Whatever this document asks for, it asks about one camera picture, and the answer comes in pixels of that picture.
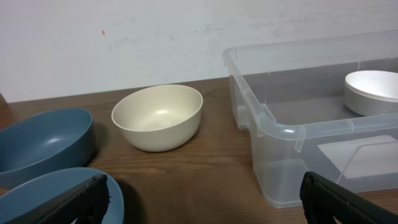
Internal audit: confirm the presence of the cream bowl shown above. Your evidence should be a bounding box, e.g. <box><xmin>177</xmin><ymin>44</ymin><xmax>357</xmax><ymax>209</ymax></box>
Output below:
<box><xmin>111</xmin><ymin>85</ymin><xmax>203</xmax><ymax>152</ymax></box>

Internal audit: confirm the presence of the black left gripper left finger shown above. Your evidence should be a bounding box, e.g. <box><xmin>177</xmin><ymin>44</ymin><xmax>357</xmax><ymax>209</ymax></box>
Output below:
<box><xmin>6</xmin><ymin>174</ymin><xmax>111</xmax><ymax>224</ymax></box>

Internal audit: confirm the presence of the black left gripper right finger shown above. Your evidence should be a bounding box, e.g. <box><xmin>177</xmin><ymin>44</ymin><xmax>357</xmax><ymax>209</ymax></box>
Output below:
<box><xmin>300</xmin><ymin>171</ymin><xmax>397</xmax><ymax>224</ymax></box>

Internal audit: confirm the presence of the dark blue bowl upper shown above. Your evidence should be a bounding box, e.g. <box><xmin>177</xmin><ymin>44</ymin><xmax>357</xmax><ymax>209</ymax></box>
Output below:
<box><xmin>1</xmin><ymin>108</ymin><xmax>96</xmax><ymax>189</ymax></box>

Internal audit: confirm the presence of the dark blue bowl lower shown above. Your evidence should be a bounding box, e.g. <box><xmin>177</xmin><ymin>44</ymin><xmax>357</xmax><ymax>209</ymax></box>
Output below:
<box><xmin>1</xmin><ymin>167</ymin><xmax>125</xmax><ymax>224</ymax></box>

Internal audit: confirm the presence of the dark blue bowl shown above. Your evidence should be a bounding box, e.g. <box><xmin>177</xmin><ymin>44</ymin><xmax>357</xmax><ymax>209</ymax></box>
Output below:
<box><xmin>1</xmin><ymin>167</ymin><xmax>125</xmax><ymax>224</ymax></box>
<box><xmin>1</xmin><ymin>108</ymin><xmax>96</xmax><ymax>189</ymax></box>

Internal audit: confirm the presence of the white label in container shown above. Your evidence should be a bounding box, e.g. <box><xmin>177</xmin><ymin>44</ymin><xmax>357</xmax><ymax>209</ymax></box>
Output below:
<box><xmin>318</xmin><ymin>135</ymin><xmax>397</xmax><ymax>179</ymax></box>

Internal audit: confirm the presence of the grey small bowl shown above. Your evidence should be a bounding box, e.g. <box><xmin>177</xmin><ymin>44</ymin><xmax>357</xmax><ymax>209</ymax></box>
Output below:
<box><xmin>343</xmin><ymin>87</ymin><xmax>397</xmax><ymax>116</ymax></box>

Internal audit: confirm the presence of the clear plastic storage container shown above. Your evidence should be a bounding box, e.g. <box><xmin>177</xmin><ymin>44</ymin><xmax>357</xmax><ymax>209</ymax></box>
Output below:
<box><xmin>223</xmin><ymin>30</ymin><xmax>397</xmax><ymax>208</ymax></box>

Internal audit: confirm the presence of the white small bowl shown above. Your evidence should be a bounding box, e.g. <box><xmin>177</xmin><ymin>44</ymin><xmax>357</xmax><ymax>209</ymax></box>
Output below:
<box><xmin>345</xmin><ymin>70</ymin><xmax>397</xmax><ymax>103</ymax></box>

